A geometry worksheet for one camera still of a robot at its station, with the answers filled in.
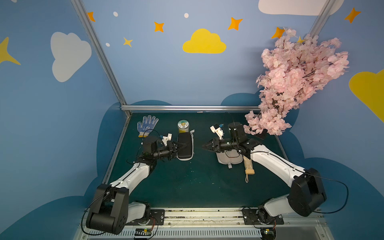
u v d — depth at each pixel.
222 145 0.70
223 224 0.73
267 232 0.73
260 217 0.67
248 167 0.90
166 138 0.79
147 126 1.13
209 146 0.76
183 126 1.04
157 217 0.75
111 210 0.41
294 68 0.70
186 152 0.75
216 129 0.75
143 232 0.73
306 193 0.43
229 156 0.70
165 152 0.73
